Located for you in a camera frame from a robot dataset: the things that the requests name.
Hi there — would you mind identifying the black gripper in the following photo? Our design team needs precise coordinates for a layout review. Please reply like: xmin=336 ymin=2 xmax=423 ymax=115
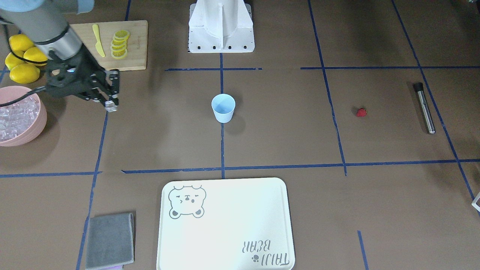
xmin=45 ymin=48 xmax=120 ymax=107

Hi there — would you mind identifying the red strawberry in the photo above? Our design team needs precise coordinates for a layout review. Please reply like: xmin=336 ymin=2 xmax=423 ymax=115
xmin=355 ymin=108 xmax=368 ymax=117

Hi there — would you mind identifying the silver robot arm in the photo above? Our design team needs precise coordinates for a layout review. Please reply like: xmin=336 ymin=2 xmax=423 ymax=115
xmin=0 ymin=0 xmax=120 ymax=112

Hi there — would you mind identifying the pile of ice cubes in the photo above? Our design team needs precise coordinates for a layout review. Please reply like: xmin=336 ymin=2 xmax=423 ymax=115
xmin=0 ymin=97 xmax=41 ymax=142

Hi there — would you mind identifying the light blue plastic cup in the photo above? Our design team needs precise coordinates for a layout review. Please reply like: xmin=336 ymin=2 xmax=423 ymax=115
xmin=211 ymin=93 xmax=236 ymax=123

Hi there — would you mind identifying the white cup rack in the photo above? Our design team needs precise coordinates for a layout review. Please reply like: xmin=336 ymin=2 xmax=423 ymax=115
xmin=471 ymin=192 xmax=480 ymax=213

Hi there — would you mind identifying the lemon slice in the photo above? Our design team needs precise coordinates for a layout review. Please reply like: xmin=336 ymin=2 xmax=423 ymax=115
xmin=110 ymin=38 xmax=128 ymax=47
xmin=113 ymin=30 xmax=130 ymax=41
xmin=110 ymin=44 xmax=127 ymax=53
xmin=110 ymin=48 xmax=128 ymax=60

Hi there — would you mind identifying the bamboo cutting board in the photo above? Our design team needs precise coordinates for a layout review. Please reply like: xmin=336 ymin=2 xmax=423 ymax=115
xmin=70 ymin=20 xmax=149 ymax=71

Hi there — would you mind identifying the yellow plastic knife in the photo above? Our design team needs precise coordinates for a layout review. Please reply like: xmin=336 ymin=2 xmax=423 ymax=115
xmin=91 ymin=24 xmax=106 ymax=57

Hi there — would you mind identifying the whole yellow lemon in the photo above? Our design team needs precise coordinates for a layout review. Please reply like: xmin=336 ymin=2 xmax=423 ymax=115
xmin=5 ymin=51 xmax=26 ymax=71
xmin=10 ymin=63 xmax=41 ymax=84
xmin=23 ymin=46 xmax=48 ymax=66
xmin=8 ymin=34 xmax=35 ymax=52

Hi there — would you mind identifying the pink bowl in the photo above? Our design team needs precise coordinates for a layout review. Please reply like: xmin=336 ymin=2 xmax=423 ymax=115
xmin=1 ymin=85 xmax=47 ymax=147

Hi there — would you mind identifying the grey folded cloth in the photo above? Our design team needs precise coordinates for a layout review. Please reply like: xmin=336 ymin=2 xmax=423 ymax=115
xmin=85 ymin=212 xmax=134 ymax=270

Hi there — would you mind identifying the cream bear serving tray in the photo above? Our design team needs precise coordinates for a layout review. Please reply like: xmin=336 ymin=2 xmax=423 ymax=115
xmin=156 ymin=177 xmax=296 ymax=270

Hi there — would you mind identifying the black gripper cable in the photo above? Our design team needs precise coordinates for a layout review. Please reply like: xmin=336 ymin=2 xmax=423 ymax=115
xmin=0 ymin=85 xmax=51 ymax=113

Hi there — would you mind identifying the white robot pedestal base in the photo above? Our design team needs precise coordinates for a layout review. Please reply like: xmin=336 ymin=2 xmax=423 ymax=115
xmin=187 ymin=0 xmax=255 ymax=53

